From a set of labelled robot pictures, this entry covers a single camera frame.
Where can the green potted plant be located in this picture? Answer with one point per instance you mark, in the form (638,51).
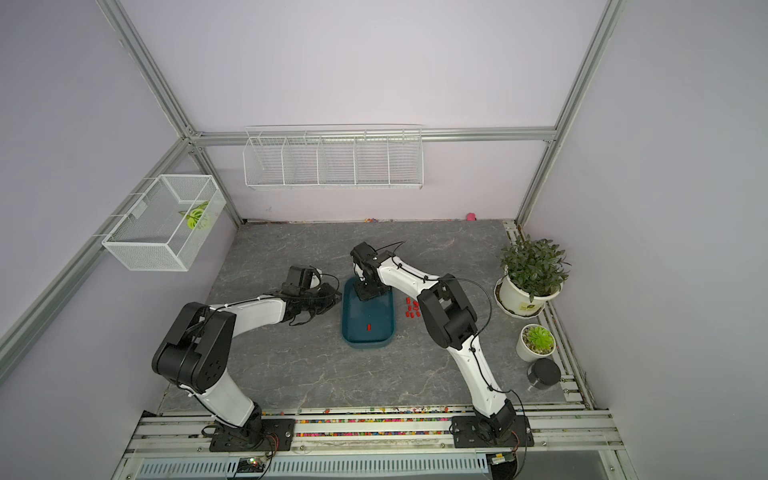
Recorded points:
(536,267)

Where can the black cylinder cup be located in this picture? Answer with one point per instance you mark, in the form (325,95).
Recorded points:
(543,374)

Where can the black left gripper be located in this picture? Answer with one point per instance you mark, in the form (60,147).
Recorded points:
(330,299)

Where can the aluminium rail bed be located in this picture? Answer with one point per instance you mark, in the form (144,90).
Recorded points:
(569,438)

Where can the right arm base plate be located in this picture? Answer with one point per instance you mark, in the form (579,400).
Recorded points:
(472,432)

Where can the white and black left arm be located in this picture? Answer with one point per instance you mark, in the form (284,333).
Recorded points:
(194,353)

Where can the white plant pot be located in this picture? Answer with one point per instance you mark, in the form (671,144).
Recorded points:
(517,303)

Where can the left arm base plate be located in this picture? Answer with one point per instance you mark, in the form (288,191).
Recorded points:
(263,435)

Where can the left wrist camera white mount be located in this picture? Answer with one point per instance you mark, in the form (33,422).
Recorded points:
(301,280)

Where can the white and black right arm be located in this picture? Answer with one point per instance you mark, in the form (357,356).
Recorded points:
(451,321)

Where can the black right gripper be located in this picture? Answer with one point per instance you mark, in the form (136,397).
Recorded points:
(362,292)

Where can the teal plastic storage box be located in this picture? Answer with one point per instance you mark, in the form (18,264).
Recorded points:
(356,315)

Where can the small green plant pot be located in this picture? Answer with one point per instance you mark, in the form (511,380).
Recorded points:
(535,342)

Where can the white mesh wall basket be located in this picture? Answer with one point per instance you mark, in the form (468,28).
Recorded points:
(152,235)

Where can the green circuit board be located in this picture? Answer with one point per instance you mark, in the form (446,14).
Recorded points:
(252,465)

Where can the white ventilation grille strip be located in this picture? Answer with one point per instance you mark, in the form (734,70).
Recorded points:
(323,467)

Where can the green item in basket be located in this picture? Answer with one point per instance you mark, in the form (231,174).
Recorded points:
(197,218)

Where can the white wire wall shelf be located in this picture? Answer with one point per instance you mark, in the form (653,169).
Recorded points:
(341,156)

